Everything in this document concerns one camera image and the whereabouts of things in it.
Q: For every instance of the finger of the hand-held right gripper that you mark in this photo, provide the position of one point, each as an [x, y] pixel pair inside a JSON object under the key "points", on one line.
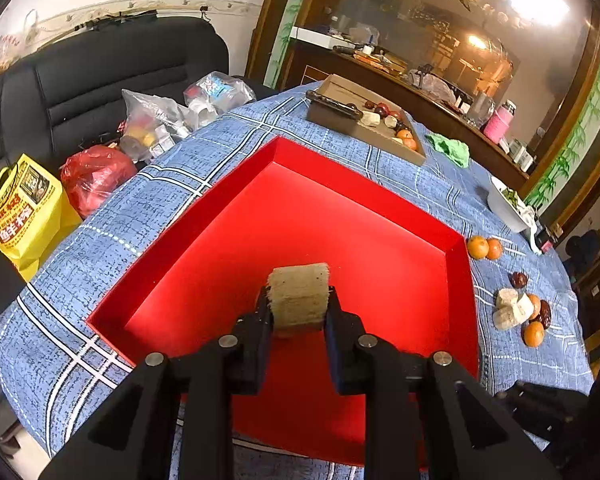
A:
{"points": [[535, 402]]}

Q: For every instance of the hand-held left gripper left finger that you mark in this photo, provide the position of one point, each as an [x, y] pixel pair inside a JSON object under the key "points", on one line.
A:
{"points": [[257, 350]]}

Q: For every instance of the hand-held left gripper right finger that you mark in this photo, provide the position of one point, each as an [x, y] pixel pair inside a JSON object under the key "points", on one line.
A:
{"points": [[345, 355]]}

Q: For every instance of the orange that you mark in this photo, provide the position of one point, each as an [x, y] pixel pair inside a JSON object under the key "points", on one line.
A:
{"points": [[533, 334], [476, 247], [411, 144], [536, 306], [495, 249], [404, 135]]}

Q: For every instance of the beige square cake piece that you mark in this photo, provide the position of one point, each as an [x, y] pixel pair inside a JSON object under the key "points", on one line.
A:
{"points": [[300, 295]]}

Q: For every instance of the red box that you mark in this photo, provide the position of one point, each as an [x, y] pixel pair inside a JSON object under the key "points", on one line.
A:
{"points": [[305, 210]]}

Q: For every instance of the white cake pieces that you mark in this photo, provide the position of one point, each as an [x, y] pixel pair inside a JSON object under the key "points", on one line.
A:
{"points": [[505, 319]]}

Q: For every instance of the white yam piece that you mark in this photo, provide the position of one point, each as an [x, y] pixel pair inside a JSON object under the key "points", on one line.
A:
{"points": [[370, 119], [507, 297], [391, 121]]}

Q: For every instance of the black device with red label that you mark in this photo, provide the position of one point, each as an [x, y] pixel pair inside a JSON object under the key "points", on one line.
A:
{"points": [[546, 244]]}

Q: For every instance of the white cloth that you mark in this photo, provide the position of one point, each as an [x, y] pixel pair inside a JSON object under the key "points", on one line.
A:
{"points": [[531, 225]]}

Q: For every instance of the white bowl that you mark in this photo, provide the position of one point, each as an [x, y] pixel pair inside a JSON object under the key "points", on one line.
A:
{"points": [[502, 210]]}

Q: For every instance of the green leaves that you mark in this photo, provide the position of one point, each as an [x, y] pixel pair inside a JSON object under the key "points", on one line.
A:
{"points": [[512, 197]]}

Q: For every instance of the cardboard box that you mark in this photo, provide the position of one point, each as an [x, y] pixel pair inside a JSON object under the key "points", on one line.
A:
{"points": [[375, 140]]}

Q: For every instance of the blue plaid tablecloth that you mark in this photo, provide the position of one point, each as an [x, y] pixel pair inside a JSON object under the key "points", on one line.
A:
{"points": [[330, 135]]}

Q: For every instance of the green cloth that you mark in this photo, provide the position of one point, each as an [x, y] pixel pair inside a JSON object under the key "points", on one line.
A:
{"points": [[450, 149]]}

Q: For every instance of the red plastic bag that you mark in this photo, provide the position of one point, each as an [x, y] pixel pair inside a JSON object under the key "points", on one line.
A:
{"points": [[95, 175]]}

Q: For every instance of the small white box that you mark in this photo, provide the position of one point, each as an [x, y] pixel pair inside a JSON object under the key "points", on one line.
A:
{"points": [[522, 155]]}

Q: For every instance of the clear plastic bag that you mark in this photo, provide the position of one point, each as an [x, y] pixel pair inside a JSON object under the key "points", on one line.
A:
{"points": [[215, 90], [150, 120]]}

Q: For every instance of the dark wooden stick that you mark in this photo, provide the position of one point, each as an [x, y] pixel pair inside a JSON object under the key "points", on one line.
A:
{"points": [[330, 101]]}

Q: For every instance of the yellow printed bag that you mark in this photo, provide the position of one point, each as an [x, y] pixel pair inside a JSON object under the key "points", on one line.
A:
{"points": [[25, 220]]}

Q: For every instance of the pink bottle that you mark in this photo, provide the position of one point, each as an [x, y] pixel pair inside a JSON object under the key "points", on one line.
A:
{"points": [[497, 125]]}

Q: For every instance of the glass jug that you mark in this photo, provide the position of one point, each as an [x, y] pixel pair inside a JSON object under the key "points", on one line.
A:
{"points": [[480, 107]]}

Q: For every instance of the crumpled plastic bag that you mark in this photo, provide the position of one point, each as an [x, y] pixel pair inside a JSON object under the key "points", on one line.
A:
{"points": [[437, 87]]}

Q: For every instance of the wooden sideboard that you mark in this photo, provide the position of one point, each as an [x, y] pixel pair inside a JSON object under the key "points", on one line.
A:
{"points": [[330, 62]]}

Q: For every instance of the black sofa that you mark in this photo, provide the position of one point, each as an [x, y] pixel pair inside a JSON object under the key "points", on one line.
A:
{"points": [[105, 75]]}

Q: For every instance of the white flat box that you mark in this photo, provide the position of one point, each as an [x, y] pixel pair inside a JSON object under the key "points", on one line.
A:
{"points": [[310, 36]]}

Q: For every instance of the wooden framed mirror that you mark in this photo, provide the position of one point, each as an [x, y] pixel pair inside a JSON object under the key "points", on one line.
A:
{"points": [[405, 10]]}

